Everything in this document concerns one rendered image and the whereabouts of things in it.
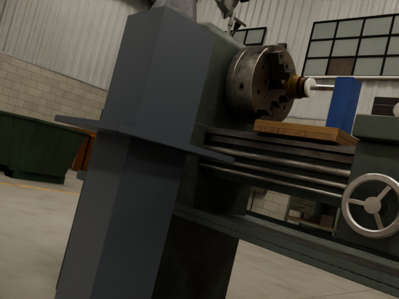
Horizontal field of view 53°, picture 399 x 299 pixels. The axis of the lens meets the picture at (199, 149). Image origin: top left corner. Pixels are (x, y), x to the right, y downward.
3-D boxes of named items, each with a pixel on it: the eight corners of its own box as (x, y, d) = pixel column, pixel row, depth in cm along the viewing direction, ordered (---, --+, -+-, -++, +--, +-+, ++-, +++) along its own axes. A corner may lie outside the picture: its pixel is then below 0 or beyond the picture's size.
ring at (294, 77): (283, 70, 150) (305, 70, 144) (295, 79, 157) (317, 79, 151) (278, 94, 150) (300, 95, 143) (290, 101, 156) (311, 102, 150)
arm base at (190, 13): (167, 10, 112) (175, -24, 112) (138, 17, 123) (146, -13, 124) (205, 32, 121) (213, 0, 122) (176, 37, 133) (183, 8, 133)
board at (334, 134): (252, 130, 137) (255, 119, 138) (302, 151, 163) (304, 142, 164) (335, 141, 117) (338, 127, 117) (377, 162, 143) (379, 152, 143)
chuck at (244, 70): (221, 102, 149) (250, 29, 155) (263, 136, 171) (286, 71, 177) (240, 103, 143) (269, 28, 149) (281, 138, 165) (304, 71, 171)
